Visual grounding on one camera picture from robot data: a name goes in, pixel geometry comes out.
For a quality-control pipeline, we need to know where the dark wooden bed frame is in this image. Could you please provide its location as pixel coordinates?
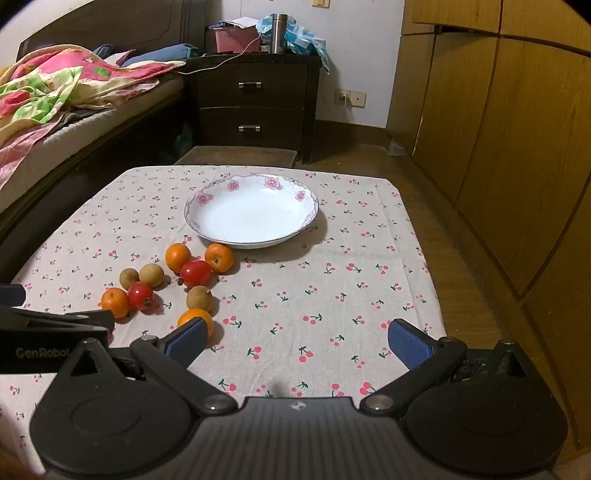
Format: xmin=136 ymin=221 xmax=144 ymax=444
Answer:
xmin=0 ymin=0 xmax=208 ymax=271

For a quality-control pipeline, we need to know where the floral pink green blanket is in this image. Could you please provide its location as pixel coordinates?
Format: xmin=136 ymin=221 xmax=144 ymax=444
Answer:
xmin=0 ymin=45 xmax=185 ymax=185

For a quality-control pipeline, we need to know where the white cable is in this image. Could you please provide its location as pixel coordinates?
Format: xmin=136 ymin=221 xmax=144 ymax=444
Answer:
xmin=178 ymin=32 xmax=262 ymax=75

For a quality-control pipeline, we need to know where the dark nightstand drawer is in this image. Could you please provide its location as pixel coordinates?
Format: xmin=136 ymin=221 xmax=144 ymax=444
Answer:
xmin=199 ymin=107 xmax=305 ymax=153
xmin=199 ymin=62 xmax=309 ymax=109

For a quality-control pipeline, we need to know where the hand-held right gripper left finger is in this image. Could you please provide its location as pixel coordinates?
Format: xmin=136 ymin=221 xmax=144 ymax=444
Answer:
xmin=55 ymin=318 xmax=238 ymax=417

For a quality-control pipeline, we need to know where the blue pillow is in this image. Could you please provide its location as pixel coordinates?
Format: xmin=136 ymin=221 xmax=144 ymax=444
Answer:
xmin=122 ymin=44 xmax=199 ymax=65

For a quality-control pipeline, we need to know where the orange mandarin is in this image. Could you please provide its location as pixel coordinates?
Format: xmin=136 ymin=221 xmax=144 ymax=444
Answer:
xmin=165 ymin=243 xmax=191 ymax=274
xmin=178 ymin=308 xmax=214 ymax=347
xmin=100 ymin=287 xmax=130 ymax=319
xmin=204 ymin=243 xmax=234 ymax=273

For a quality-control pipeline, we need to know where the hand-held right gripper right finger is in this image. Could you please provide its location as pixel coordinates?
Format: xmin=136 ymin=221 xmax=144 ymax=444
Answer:
xmin=359 ymin=318 xmax=540 ymax=416

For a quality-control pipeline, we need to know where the cherry print tablecloth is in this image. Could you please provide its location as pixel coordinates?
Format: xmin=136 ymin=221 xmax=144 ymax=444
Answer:
xmin=0 ymin=165 xmax=448 ymax=476

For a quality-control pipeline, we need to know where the bed mattress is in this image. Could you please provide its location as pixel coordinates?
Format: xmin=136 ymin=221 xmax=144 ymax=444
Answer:
xmin=0 ymin=76 xmax=185 ymax=213

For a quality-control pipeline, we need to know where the dark wooden stool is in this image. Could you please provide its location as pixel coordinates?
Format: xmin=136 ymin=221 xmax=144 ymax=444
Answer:
xmin=174 ymin=146 xmax=299 ymax=168

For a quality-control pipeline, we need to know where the brown kiwi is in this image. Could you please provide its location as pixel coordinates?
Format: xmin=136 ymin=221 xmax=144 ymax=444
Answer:
xmin=186 ymin=285 xmax=214 ymax=312

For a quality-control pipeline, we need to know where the blue plastic bag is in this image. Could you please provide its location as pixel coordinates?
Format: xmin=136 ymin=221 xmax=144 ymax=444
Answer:
xmin=256 ymin=13 xmax=331 ymax=75

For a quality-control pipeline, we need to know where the red tomato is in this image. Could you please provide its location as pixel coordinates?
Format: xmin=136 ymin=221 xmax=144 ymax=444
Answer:
xmin=180 ymin=260 xmax=213 ymax=288
xmin=127 ymin=282 xmax=154 ymax=311

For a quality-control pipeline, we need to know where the wooden wardrobe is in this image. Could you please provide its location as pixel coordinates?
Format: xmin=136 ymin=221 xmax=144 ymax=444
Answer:
xmin=388 ymin=0 xmax=591 ymax=467

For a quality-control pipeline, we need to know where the wall outlet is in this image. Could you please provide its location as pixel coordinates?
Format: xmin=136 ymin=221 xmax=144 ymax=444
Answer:
xmin=335 ymin=89 xmax=367 ymax=107

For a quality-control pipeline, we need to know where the pink basket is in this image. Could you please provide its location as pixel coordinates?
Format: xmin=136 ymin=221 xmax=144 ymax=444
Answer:
xmin=205 ymin=25 xmax=263 ymax=55

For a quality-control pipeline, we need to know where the dark wooden nightstand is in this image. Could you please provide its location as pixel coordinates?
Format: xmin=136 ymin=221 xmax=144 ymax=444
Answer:
xmin=185 ymin=53 xmax=322 ymax=164

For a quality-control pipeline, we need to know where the steel thermos flask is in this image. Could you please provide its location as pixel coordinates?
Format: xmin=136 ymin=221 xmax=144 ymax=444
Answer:
xmin=270 ymin=14 xmax=288 ymax=55

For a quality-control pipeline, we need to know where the white floral plate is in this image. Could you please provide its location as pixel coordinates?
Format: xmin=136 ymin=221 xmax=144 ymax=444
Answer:
xmin=184 ymin=173 xmax=320 ymax=250

